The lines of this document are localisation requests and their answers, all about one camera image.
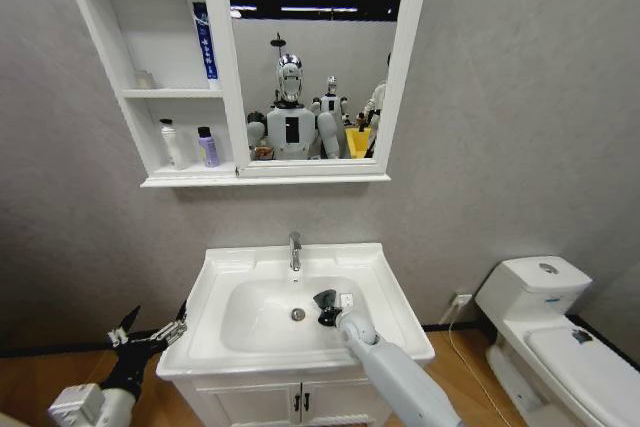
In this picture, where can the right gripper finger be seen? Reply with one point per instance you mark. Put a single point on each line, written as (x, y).
(320, 299)
(331, 299)

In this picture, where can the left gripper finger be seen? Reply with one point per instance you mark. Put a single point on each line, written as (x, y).
(127, 324)
(170, 332)

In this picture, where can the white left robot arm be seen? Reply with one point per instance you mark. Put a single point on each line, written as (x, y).
(75, 404)

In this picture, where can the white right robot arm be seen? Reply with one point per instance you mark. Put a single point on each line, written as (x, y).
(390, 372)

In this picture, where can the white ceramic washbasin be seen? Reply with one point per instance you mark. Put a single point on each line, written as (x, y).
(210, 347)

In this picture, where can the white vanity cabinet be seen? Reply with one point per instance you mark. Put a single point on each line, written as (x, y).
(240, 402)

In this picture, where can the cabinet mirror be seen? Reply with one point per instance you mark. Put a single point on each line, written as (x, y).
(320, 47)

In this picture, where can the chrome basin drain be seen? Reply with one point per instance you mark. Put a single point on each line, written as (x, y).
(298, 314)

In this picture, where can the chrome faucet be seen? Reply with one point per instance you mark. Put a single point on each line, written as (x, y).
(295, 249)

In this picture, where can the white bottle with black cap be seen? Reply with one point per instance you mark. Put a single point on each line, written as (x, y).
(175, 147)

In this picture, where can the purple bottle with black cap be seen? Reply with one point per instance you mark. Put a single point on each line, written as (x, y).
(210, 149)

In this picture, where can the white toilet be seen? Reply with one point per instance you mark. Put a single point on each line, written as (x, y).
(525, 297)

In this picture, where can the chrome toilet flush button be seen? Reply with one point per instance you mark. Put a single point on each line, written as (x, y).
(550, 267)

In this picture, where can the small white jar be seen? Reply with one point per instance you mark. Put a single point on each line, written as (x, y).
(144, 80)

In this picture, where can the small dark object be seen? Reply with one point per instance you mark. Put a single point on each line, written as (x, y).
(580, 336)

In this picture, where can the blue and white tube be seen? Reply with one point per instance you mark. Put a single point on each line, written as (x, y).
(205, 47)

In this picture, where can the white wall socket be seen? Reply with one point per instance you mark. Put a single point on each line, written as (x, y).
(462, 299)

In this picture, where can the white wall cabinet with shelves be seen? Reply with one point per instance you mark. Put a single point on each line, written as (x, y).
(150, 178)

